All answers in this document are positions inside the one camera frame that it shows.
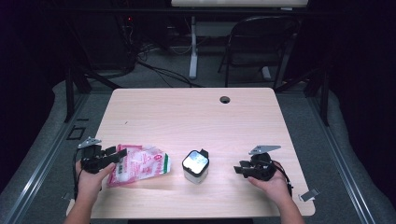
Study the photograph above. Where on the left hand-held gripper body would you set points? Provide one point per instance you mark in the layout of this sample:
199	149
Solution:
91	161

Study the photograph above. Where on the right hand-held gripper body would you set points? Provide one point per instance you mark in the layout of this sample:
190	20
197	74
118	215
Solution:
261	169

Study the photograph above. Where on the red and white plastic bag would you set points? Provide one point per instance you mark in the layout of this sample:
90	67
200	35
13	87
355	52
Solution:
143	165

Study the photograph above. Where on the white container with black lid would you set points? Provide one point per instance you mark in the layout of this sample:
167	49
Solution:
194	163

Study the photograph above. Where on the person's right hand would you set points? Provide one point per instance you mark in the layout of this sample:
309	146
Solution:
277	186

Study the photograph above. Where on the person's left hand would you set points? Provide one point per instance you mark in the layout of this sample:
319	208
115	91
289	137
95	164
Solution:
90	185

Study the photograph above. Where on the black metal stand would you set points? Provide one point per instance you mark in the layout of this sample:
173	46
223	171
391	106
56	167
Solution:
324	102
69	99

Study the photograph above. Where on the black folding chair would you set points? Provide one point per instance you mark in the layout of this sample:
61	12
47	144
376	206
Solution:
249	59

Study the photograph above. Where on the dark equipment with red light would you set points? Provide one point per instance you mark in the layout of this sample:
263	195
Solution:
102	40

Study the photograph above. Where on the white desk top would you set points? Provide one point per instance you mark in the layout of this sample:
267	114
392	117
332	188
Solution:
239	3

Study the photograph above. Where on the grey metal floor rail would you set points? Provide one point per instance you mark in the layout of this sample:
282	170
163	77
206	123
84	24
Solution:
347	174
39	169

